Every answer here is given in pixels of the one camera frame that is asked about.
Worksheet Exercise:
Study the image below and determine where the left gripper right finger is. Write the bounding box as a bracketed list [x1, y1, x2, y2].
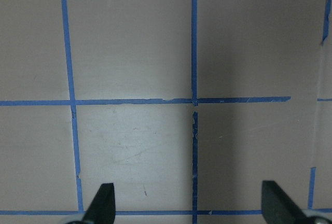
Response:
[261, 180, 310, 224]

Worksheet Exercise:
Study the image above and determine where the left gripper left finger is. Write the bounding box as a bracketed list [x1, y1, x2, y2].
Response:
[80, 183, 116, 224]

